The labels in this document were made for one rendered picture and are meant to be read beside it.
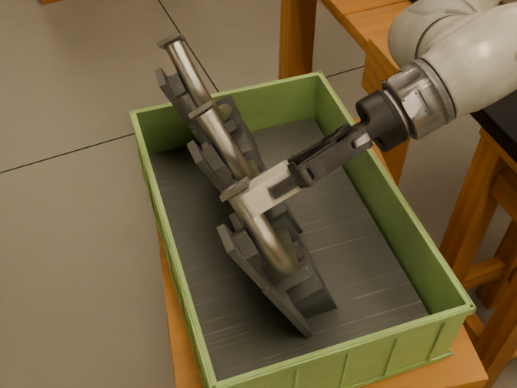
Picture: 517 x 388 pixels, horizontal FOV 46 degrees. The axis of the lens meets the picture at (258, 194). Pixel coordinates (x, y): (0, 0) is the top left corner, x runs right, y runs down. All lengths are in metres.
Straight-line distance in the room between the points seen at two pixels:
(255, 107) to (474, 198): 0.60
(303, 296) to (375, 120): 0.36
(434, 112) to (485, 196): 0.81
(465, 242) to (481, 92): 0.95
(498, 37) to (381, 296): 0.51
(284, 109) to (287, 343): 0.55
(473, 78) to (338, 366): 0.46
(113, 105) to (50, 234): 0.74
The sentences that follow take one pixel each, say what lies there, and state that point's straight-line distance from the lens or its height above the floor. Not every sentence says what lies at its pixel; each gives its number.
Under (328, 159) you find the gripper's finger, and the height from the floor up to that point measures 1.26.
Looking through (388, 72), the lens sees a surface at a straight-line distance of 1.51.
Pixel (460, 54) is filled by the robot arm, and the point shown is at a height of 1.33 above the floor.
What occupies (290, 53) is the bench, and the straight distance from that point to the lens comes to 2.11.
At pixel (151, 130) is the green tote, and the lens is 1.28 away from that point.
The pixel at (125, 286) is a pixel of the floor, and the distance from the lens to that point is 2.15.
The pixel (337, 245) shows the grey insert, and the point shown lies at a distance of 1.15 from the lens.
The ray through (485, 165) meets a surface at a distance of 1.50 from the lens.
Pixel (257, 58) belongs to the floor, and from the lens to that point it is 3.01.
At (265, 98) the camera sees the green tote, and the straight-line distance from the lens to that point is 1.31.
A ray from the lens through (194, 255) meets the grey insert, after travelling 1.13.
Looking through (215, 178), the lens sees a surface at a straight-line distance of 0.91.
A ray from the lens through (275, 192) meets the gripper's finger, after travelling 0.71.
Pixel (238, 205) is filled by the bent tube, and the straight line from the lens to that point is 0.78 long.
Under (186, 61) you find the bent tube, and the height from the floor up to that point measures 1.16.
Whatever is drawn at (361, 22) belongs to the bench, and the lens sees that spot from 1.65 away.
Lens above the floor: 1.76
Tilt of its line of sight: 48 degrees down
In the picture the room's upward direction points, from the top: straight up
